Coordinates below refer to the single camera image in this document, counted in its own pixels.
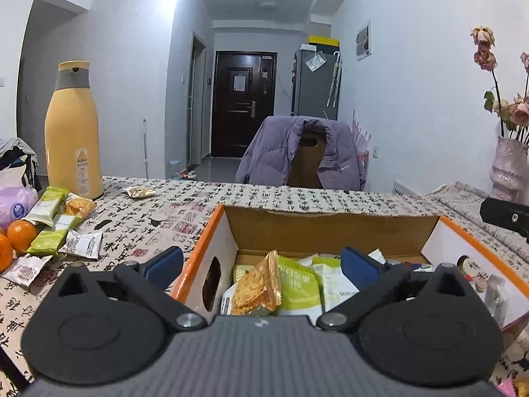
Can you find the framed wall picture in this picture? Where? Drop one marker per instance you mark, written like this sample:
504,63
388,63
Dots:
363,41

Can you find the green white snack packet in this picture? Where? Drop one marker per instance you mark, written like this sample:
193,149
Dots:
337,289
49,238
45,206
299,289

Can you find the pink ribbed vase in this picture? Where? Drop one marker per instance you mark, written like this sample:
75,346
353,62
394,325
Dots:
508,169

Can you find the dark entrance door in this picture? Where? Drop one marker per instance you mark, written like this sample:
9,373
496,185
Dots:
231,124

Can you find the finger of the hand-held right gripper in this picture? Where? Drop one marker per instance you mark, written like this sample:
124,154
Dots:
508,215

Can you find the grey quilted cloth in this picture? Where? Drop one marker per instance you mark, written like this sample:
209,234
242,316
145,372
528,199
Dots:
463,202

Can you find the purple puffer jacket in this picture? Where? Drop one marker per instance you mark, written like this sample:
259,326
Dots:
268,153

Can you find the round ceiling lamp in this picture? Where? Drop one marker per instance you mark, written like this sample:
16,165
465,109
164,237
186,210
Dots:
268,5

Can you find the grey refrigerator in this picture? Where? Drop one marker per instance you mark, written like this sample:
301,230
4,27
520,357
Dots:
310,91

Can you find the purple tissue pack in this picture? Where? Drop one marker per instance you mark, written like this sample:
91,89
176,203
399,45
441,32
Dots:
16,206

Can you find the folded white umbrella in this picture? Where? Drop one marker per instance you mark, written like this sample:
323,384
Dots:
334,78

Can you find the small plastic trash bin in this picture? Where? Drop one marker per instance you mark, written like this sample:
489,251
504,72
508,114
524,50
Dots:
174,169

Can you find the paper sheet on door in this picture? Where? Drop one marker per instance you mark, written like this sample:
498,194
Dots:
240,83

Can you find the grey interior door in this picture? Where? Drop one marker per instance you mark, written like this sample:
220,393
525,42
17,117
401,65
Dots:
197,103

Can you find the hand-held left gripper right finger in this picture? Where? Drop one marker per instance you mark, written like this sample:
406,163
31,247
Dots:
359,269

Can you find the orange cracker snack packet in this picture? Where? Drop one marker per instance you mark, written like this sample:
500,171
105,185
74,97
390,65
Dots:
254,285
80,207

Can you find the silver snack packet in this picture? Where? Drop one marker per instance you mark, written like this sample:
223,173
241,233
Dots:
494,302

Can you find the tangerine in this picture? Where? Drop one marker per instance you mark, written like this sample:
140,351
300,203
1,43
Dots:
5,254
22,235

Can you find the gold foil snack packet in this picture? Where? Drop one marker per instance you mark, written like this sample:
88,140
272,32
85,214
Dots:
141,192
523,386

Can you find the clear plastic pouch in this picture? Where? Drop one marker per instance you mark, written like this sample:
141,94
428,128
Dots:
315,62

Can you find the yellow black box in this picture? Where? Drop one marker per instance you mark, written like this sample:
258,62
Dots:
324,41

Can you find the pink rack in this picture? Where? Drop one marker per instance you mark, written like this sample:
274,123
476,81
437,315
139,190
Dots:
361,140

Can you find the dried pink rose bouquet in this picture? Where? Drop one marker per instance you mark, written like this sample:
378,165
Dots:
485,56

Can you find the wooden chair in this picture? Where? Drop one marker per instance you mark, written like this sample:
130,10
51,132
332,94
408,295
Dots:
306,165

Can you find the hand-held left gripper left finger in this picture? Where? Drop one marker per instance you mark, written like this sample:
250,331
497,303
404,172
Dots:
165,266

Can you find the pink snack packet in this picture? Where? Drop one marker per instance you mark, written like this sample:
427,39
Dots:
507,389

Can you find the grey black cloth bundle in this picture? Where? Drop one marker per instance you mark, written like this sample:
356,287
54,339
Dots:
16,149

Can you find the red orange cardboard box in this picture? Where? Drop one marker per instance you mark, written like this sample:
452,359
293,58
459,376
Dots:
330,227

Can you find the yellow thermos bottle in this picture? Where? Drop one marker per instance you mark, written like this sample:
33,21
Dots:
74,140

